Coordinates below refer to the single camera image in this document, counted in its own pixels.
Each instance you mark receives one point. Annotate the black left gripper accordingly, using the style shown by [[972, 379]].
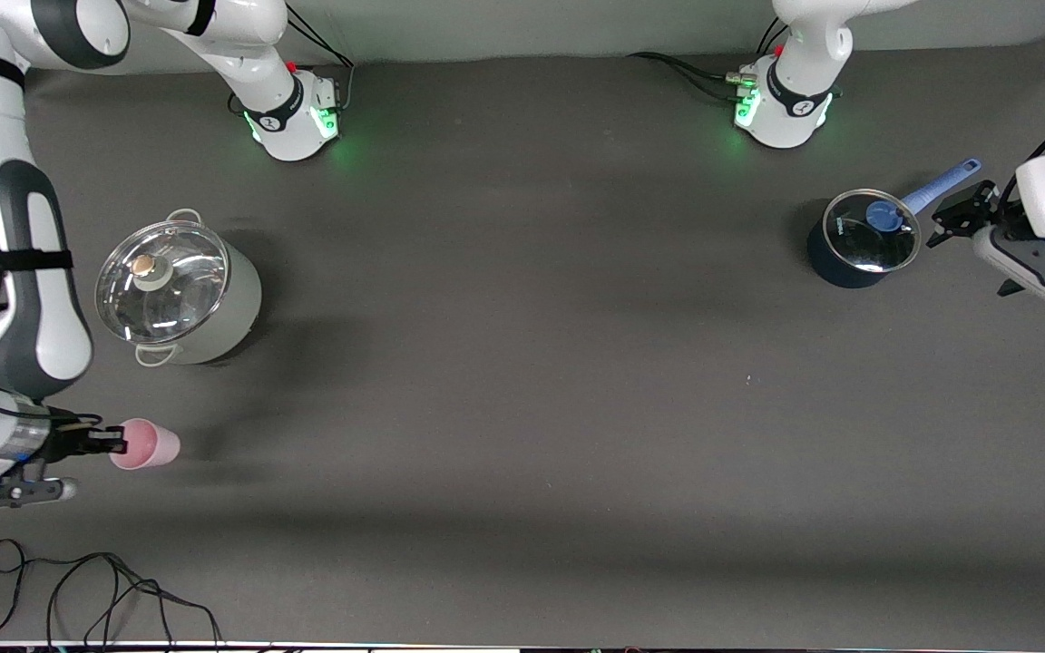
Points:
[[974, 209]]

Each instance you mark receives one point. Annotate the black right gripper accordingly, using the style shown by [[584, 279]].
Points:
[[63, 443]]

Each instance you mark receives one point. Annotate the pink cup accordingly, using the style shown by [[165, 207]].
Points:
[[151, 446]]

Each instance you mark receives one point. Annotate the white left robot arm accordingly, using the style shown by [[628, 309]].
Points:
[[795, 100]]

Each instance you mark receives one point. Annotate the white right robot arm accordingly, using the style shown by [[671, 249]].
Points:
[[33, 299]]

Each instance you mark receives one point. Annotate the glass lid with blue knob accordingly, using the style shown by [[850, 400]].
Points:
[[867, 240]]

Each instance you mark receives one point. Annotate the dark blue saucepan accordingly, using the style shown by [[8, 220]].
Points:
[[835, 268]]

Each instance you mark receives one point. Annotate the glass lid with tan knob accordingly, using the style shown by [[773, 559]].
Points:
[[169, 295]]

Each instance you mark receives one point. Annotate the grey stock pot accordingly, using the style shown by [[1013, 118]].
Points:
[[232, 299]]

